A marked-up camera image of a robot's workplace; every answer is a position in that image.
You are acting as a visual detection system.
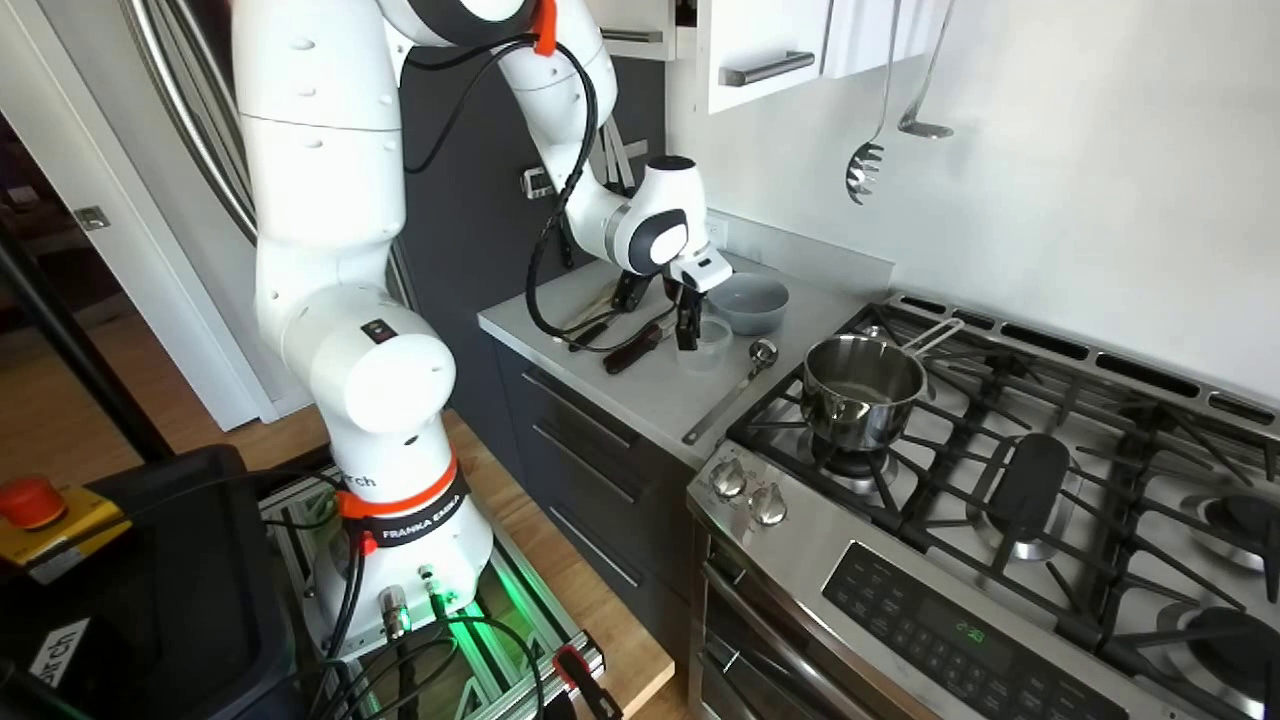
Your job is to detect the dark grey tall panel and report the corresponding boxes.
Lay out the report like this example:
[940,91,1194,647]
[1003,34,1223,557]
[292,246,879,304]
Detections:
[391,51,671,418]

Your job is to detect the hanging metal ladle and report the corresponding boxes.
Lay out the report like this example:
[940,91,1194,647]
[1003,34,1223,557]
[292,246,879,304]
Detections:
[897,0,961,143]

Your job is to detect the steel bar cupboard handle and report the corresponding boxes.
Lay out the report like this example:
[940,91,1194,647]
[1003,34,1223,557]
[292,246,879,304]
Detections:
[725,48,819,91]

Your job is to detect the hanging slotted spoon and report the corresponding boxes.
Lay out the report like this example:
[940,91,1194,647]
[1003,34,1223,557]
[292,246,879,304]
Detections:
[841,0,906,210]

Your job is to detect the long metal spoon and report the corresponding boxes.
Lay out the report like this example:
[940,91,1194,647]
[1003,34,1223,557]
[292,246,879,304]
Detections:
[680,336,785,447]

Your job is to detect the black gas stove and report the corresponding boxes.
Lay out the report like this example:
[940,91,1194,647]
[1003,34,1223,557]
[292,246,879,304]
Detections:
[685,294,1280,720]

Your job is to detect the steel saucepan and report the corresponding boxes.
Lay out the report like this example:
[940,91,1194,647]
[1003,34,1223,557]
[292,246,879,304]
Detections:
[801,318,967,456]

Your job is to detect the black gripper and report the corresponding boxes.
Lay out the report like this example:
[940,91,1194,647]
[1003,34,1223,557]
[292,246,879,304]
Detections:
[667,272,711,356]

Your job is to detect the yellow stop button box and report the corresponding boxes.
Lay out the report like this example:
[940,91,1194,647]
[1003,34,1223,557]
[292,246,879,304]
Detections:
[0,481,137,575]

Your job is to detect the grey bowl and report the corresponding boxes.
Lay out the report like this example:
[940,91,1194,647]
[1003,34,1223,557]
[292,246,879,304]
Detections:
[711,272,792,339]

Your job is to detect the dark drawer cabinet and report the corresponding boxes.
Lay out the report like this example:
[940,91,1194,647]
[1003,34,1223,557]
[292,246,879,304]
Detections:
[478,329,711,663]

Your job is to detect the red emergency stop button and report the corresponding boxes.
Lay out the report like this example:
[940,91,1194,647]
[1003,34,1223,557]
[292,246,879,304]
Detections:
[0,475,74,535]

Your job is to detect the wooden stand board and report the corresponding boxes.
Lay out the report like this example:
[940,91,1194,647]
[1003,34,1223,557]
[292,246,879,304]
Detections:
[246,404,680,720]

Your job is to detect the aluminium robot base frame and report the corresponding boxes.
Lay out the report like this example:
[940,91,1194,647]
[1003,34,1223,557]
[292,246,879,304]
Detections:
[257,475,632,720]

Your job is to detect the white cupboard door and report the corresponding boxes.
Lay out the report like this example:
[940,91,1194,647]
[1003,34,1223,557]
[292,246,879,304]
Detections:
[703,0,837,118]

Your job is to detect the red handled tool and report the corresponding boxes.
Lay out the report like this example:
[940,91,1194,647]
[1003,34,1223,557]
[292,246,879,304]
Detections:
[547,642,628,720]

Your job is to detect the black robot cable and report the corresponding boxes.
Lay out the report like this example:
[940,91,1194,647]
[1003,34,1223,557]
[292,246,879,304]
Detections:
[397,34,603,344]

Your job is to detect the pale handled utensil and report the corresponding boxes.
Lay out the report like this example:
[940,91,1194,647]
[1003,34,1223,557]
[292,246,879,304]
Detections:
[555,296,616,348]

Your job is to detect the stove knob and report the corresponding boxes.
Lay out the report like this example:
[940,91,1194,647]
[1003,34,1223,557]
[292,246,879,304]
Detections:
[711,456,751,505]
[749,481,792,531]

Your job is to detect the black equipment box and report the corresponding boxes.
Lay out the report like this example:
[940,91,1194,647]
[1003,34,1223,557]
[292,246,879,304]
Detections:
[0,443,297,720]

